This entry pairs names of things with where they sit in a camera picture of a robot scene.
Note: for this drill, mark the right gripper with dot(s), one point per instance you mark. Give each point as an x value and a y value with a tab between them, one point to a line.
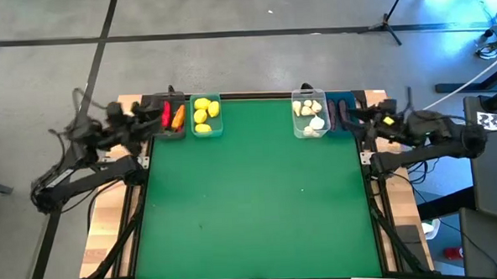
388	121

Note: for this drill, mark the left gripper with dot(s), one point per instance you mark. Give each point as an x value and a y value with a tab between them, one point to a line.
126	121

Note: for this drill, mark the long red pepper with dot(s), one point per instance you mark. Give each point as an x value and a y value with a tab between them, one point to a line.
166	113

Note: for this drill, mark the purple sweet potato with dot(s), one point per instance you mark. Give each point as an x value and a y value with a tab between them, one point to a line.
332	114
343	112

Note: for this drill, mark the white garlic bulb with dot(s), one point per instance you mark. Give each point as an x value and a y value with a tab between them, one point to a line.
297	107
309	131
317	122
306	111
316	106

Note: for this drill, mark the yellow lemon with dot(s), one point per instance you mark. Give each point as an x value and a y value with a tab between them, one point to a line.
202	103
213	108
200	115
203	128

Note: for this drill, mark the small round garlic bulb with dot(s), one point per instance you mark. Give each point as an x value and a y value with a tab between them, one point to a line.
308	103

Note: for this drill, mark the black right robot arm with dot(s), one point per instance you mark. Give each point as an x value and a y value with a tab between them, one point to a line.
434	148

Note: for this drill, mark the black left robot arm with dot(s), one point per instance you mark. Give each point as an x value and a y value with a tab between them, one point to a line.
86	180

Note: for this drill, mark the black plastic bin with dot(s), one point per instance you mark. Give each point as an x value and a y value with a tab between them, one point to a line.
160	135

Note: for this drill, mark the silver mounting plate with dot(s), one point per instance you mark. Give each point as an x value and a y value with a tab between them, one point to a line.
143	162
365	157

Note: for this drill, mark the blue plastic bin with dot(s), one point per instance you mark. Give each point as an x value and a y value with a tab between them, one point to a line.
330	96

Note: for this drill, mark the clear plastic bin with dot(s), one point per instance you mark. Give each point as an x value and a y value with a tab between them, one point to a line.
300	126

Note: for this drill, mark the teal translucent plastic bin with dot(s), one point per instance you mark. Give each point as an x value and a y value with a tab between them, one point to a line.
216	128

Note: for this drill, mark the black floor stand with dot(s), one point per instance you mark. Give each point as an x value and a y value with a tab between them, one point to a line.
452	87

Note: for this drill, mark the black tripod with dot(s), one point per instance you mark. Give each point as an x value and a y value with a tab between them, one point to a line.
385	24

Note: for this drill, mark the white cup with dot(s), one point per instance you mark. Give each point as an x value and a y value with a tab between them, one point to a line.
432	227

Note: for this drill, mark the white paper number tag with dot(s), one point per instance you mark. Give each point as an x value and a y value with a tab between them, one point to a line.
495	121

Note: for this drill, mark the dark grey desk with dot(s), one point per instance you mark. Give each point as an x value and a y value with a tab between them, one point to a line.
494	179

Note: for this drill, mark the green table mat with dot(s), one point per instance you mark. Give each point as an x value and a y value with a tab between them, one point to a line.
256	219

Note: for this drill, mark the person's shoe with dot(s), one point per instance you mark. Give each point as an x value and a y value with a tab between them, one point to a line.
494	51

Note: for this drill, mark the red can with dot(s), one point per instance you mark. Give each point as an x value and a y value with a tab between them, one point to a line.
453	253

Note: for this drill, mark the dark grey panel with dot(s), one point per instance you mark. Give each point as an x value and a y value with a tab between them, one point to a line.
488	247

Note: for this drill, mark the black table frame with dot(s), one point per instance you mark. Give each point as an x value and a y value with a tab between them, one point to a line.
246	96

